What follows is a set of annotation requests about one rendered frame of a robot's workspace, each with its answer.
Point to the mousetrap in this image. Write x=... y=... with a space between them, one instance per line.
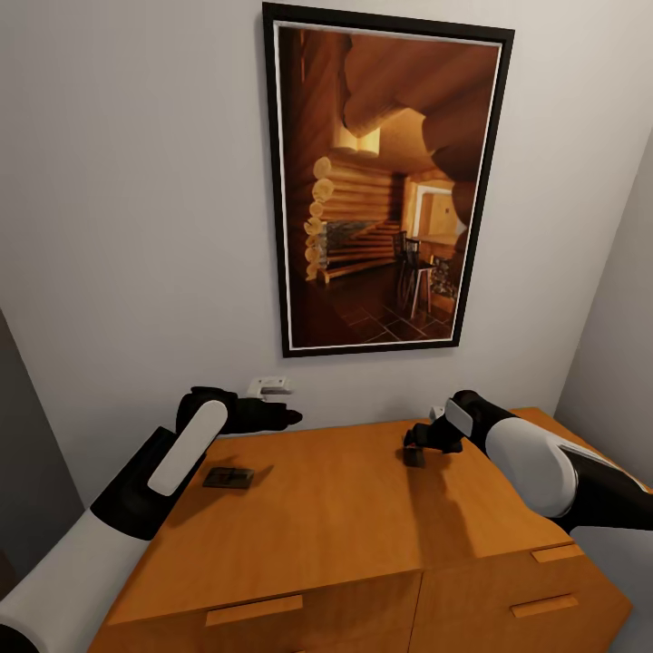
x=413 y=456
x=223 y=477

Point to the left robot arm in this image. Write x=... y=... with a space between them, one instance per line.
x=62 y=602

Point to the picture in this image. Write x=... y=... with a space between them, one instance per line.
x=382 y=131

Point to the door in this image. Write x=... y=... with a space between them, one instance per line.
x=39 y=502

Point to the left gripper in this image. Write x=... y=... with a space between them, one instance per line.
x=271 y=416

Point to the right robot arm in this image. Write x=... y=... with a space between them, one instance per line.
x=604 y=510

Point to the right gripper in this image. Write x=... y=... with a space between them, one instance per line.
x=427 y=436

